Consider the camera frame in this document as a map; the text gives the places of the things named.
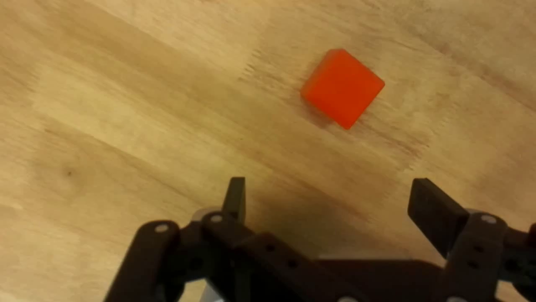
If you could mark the red cube block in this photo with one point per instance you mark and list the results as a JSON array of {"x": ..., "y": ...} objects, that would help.
[{"x": 344, "y": 88}]

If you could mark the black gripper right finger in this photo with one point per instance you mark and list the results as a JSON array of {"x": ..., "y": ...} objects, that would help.
[{"x": 441, "y": 216}]

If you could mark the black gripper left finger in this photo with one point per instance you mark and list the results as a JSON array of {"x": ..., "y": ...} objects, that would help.
[{"x": 168, "y": 269}]

